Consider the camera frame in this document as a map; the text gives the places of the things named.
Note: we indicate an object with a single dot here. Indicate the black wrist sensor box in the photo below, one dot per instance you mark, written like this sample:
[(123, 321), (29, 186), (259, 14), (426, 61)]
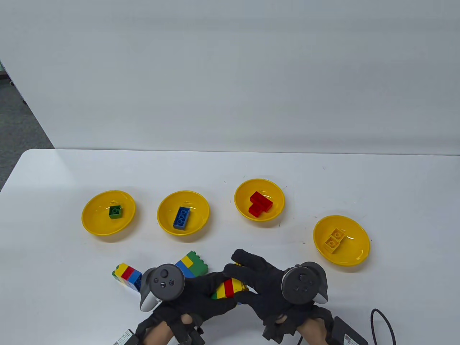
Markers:
[(348, 334), (125, 339)]

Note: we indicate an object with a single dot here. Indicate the red small toy brick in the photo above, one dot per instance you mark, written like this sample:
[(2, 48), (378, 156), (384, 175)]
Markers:
[(256, 211)]

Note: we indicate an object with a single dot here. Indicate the person's right forearm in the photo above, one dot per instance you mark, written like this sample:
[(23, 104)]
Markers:
[(311, 334)]

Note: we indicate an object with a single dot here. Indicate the small multicolour toy brick stack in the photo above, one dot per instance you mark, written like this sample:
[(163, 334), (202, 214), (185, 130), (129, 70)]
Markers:
[(125, 273)]

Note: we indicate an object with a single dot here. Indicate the person's left hand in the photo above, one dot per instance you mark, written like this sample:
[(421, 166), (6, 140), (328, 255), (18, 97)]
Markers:
[(197, 291)]

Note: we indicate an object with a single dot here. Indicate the large multicolour toy brick block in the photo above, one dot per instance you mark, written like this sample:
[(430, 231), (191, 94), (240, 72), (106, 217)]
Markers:
[(194, 262)]

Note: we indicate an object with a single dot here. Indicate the blue long toy brick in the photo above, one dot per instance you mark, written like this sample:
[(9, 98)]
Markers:
[(180, 218)]

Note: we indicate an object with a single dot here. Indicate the person's left forearm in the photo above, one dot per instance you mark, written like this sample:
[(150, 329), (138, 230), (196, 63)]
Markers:
[(160, 336)]

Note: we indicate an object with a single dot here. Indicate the stepped multicolour toy brick stack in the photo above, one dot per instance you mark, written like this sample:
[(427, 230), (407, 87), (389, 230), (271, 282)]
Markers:
[(230, 287)]

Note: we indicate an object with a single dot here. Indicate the person's right hand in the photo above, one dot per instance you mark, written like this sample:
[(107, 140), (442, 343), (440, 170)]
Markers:
[(266, 284)]

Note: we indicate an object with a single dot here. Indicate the yellow small toy brick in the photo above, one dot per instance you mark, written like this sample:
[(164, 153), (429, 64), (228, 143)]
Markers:
[(332, 245), (337, 234)]

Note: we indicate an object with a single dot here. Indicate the green small toy brick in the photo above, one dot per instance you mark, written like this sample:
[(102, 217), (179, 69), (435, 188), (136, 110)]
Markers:
[(115, 212)]

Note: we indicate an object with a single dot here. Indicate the yellow plastic bowl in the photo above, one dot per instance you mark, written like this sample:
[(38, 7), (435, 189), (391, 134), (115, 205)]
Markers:
[(355, 233), (93, 215), (167, 215), (244, 194)]

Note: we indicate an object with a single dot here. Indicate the grey handheld controller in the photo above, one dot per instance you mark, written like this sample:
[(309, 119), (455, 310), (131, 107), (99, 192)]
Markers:
[(302, 284), (163, 284)]

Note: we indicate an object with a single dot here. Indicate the red long toy brick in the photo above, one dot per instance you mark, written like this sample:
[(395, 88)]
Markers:
[(261, 199)]

